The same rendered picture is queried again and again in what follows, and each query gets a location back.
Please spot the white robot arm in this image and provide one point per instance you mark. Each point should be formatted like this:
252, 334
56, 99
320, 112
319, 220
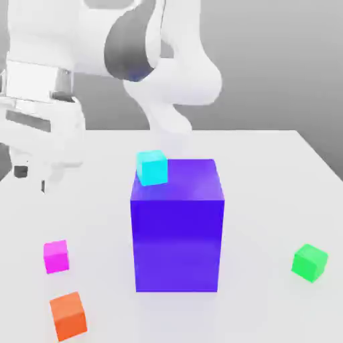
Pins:
187, 67

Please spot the small magenta cube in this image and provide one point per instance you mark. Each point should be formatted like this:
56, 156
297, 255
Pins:
56, 257

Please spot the small orange cube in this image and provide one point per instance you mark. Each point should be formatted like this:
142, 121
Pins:
68, 316

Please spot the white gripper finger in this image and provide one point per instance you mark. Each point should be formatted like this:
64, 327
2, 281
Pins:
20, 171
53, 175

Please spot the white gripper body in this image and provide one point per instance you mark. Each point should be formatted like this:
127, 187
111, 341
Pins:
64, 139

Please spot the small green cube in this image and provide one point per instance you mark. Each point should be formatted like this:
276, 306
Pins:
308, 264

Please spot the small cyan cube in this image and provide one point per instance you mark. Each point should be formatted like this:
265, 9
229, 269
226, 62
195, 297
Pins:
152, 168

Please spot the large blue box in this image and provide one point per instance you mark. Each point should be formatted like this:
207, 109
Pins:
176, 241

